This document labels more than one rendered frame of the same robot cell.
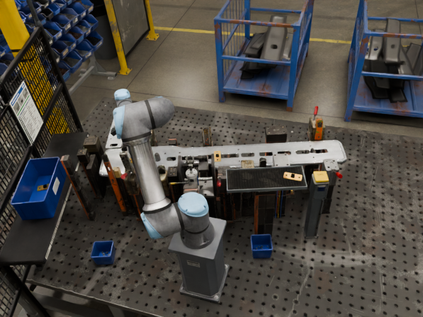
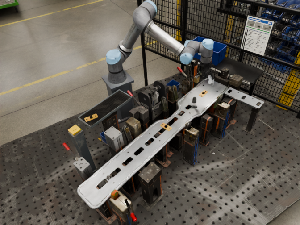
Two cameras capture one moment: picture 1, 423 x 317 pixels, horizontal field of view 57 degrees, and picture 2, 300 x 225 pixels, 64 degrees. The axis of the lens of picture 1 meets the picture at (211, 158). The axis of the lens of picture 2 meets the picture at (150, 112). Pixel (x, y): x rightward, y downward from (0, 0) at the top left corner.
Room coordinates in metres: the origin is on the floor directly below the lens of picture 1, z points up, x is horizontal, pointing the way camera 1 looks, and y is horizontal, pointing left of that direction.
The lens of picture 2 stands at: (2.26, -0.93, 2.25)
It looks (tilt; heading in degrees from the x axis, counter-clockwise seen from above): 44 degrees down; 133
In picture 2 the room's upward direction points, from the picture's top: 5 degrees counter-clockwise
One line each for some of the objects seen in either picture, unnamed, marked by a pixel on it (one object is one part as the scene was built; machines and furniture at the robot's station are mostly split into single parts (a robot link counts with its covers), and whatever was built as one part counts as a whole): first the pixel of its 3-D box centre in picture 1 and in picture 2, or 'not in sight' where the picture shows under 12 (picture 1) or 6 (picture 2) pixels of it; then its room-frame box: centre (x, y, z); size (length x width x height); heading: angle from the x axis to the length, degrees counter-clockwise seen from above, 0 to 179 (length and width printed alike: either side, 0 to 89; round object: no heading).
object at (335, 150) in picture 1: (221, 155); (164, 129); (1.58, -0.06, 1.00); 1.38 x 0.22 x 0.02; 87
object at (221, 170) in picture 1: (225, 195); (143, 127); (1.38, -0.06, 0.89); 0.13 x 0.11 x 0.38; 177
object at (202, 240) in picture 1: (196, 228); (116, 73); (0.99, 0.09, 1.15); 0.15 x 0.15 x 0.10
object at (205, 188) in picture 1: (199, 190); (154, 111); (1.38, 0.08, 0.94); 0.18 x 0.13 x 0.49; 87
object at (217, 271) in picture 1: (201, 258); (121, 96); (0.99, 0.09, 0.90); 0.21 x 0.21 x 0.40; 70
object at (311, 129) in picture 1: (313, 144); (125, 214); (1.73, -0.63, 0.88); 0.15 x 0.11 x 0.36; 177
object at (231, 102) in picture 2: not in sight; (226, 113); (1.79, 0.49, 0.84); 0.11 x 0.10 x 0.28; 177
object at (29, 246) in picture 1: (50, 189); (211, 60); (1.43, 0.88, 1.02); 0.90 x 0.22 x 0.03; 177
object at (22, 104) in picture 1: (26, 113); (256, 35); (1.74, 0.98, 1.30); 0.23 x 0.02 x 0.31; 177
